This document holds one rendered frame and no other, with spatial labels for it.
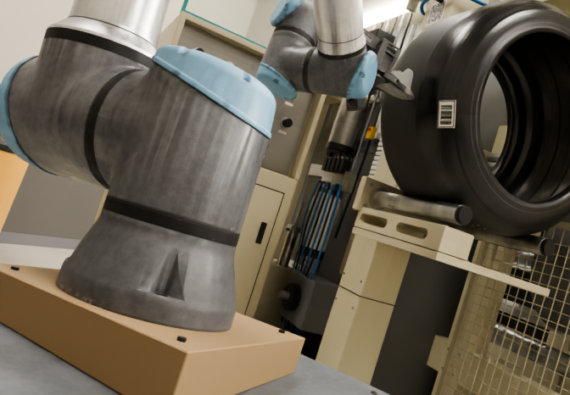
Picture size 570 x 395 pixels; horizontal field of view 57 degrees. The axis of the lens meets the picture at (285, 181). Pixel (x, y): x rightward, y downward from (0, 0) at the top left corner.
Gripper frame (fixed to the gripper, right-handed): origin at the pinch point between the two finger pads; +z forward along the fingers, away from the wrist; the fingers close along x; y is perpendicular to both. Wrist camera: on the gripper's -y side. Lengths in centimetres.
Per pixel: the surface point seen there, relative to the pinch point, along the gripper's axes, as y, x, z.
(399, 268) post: -35, 25, 36
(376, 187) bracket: -17.6, 22.8, 16.1
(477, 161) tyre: -8.3, -12.1, 15.3
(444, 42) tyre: 14.2, -4.3, 0.3
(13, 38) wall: 2, 265, -111
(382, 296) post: -45, 25, 35
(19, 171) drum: -67, 214, -72
